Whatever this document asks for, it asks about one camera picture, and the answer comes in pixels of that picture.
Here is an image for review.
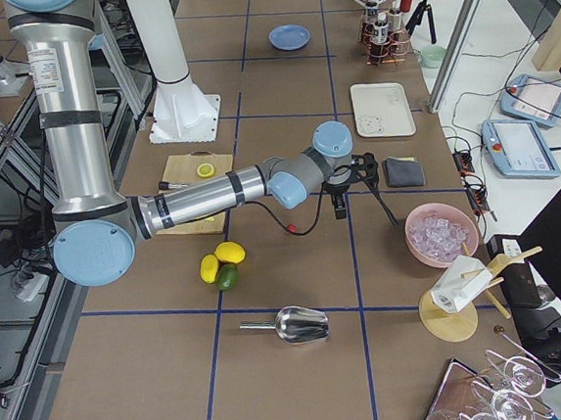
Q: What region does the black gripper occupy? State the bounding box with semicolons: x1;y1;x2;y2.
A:
322;152;399;225

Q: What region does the blue plate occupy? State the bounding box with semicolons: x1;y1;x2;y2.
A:
268;23;310;52

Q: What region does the grey folded cloth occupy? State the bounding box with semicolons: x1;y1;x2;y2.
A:
382;157;426;188

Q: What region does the cream bear tray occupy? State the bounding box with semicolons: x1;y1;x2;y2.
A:
350;82;416;138

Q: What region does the pink bowl of ice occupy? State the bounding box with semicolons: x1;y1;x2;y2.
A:
404;203;480;268

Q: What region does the yellow lemon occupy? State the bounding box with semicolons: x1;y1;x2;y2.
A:
199;254;220;284
213;241;246;264

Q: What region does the white carton on stand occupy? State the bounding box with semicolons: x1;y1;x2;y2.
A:
430;255;491;314

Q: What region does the steel ice scoop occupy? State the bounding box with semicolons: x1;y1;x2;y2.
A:
240;305;330;345

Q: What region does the half lemon slice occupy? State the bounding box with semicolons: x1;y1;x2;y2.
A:
196;163;216;178

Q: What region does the green lime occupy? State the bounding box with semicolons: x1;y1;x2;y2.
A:
215;263;239;291

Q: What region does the mint green bowl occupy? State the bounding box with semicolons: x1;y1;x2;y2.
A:
419;44;446;70

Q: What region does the round wooden stand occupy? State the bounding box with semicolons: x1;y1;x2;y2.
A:
419;247;542;343

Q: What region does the dark tea bottle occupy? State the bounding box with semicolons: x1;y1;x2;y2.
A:
364;0;379;43
373;12;389;59

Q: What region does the blue teach pendant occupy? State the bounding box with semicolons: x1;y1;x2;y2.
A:
500;74;561;128
481;119;561;179

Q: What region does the glass cup rack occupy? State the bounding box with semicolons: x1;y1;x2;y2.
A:
424;325;561;420

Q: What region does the copper wire bottle rack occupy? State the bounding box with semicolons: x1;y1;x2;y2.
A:
359;8;411;66

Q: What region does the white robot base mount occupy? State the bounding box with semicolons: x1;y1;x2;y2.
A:
149;82;221;144

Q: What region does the white pedestal column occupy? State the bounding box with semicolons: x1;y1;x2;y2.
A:
126;0;190;85

